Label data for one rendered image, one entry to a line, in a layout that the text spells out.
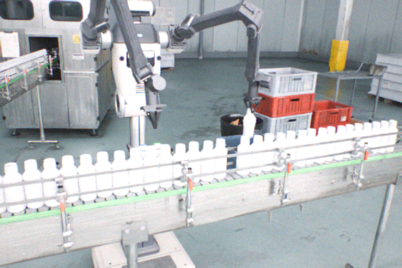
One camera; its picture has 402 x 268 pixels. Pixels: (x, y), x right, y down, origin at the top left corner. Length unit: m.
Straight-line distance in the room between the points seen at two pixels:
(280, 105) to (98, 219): 2.78
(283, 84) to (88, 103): 2.59
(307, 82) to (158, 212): 2.89
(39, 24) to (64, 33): 0.32
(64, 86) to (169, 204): 3.79
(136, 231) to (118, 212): 0.11
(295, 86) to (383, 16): 10.24
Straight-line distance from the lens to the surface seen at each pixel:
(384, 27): 13.90
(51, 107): 5.17
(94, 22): 1.70
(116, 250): 2.38
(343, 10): 11.50
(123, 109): 1.91
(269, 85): 1.98
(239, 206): 1.60
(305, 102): 4.08
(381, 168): 2.12
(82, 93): 5.02
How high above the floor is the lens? 1.65
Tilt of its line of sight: 19 degrees down
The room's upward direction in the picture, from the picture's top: 2 degrees clockwise
